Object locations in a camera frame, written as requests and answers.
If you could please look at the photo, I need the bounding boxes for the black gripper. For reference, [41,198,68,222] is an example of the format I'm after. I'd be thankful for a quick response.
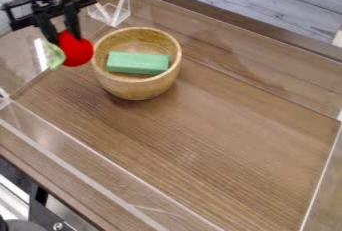
[1,0,97,44]

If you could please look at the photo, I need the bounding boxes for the red plush strawberry toy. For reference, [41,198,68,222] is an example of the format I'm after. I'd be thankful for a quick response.
[44,30,93,70]

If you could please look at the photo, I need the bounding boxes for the wooden bowl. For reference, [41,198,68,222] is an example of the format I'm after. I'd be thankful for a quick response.
[90,27,181,100]

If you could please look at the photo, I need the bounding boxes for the green rectangular block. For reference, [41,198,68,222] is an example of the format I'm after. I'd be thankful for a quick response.
[105,51,169,75]

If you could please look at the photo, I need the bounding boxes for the clear acrylic corner bracket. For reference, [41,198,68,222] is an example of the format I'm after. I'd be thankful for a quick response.
[86,0,130,27]

